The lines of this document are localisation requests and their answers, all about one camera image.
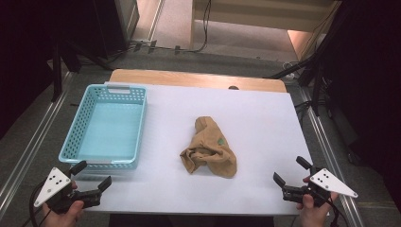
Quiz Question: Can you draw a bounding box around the black metal stand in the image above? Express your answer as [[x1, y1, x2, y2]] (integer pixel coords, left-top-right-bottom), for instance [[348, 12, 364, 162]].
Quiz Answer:
[[264, 53, 333, 117]]

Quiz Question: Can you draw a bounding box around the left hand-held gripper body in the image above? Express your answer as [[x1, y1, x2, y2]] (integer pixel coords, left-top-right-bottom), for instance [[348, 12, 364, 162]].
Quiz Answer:
[[33, 166, 104, 215]]

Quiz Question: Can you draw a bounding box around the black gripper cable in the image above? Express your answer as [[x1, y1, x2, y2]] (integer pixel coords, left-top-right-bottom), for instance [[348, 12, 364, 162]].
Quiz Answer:
[[21, 179, 52, 227], [327, 197, 340, 227]]

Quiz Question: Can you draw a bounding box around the person's left hand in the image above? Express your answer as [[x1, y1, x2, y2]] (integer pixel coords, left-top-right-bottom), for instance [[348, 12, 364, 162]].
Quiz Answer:
[[41, 179, 86, 227]]

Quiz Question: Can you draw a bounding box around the person's right hand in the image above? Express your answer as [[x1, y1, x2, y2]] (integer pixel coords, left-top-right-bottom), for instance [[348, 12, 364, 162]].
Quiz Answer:
[[296, 175, 340, 227]]

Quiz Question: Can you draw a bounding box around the light blue plastic basket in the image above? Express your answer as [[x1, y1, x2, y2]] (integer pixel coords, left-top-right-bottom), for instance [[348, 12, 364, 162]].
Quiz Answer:
[[58, 83, 148, 171]]

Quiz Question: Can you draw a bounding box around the dark curtain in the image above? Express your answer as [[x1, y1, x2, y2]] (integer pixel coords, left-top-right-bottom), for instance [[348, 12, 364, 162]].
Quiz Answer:
[[315, 0, 401, 213], [0, 0, 98, 140]]

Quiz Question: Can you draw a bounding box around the dark cabinet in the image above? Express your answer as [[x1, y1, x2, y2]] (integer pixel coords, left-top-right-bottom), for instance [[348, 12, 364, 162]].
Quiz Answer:
[[94, 0, 141, 60]]

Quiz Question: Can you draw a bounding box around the aluminium frame rail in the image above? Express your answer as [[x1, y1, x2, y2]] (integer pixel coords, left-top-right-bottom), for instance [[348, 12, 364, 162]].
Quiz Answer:
[[297, 86, 367, 227], [0, 72, 74, 219]]

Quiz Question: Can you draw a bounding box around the beige wooden furniture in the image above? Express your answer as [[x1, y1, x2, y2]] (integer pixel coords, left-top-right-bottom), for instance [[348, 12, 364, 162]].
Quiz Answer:
[[188, 0, 343, 61]]

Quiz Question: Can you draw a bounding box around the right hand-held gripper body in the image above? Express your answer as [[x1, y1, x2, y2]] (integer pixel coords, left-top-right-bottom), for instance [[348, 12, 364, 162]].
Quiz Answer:
[[281, 167, 359, 208]]

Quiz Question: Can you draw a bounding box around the tan cloth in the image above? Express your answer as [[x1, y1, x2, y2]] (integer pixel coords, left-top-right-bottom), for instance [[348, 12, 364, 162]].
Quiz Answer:
[[179, 115, 238, 180]]

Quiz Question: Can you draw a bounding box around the white sheet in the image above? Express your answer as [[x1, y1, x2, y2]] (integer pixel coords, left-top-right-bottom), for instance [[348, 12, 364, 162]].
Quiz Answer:
[[74, 81, 317, 217]]

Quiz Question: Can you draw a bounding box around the wooden table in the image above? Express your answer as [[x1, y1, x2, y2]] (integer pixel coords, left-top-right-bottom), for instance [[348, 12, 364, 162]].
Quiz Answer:
[[108, 68, 288, 94]]

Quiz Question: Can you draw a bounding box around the white cable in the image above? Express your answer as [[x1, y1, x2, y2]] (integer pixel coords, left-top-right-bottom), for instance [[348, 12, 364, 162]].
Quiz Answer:
[[282, 60, 299, 80]]

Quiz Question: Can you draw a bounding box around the black hanging cable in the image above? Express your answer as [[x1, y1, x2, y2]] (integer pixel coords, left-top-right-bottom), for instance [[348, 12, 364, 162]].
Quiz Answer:
[[188, 0, 213, 54]]

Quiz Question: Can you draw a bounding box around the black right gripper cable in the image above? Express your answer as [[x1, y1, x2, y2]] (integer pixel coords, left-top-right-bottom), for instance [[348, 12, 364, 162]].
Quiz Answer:
[[327, 197, 340, 227]]

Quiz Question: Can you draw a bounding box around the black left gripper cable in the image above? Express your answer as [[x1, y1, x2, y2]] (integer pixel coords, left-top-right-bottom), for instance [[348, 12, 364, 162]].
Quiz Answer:
[[21, 179, 52, 227]]

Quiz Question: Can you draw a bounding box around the black floor cable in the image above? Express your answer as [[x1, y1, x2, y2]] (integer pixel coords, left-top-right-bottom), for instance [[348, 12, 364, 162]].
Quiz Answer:
[[107, 39, 192, 61]]

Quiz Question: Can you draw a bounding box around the black tripod stand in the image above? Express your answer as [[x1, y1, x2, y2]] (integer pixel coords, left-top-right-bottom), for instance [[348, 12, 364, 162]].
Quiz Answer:
[[50, 37, 115, 103]]

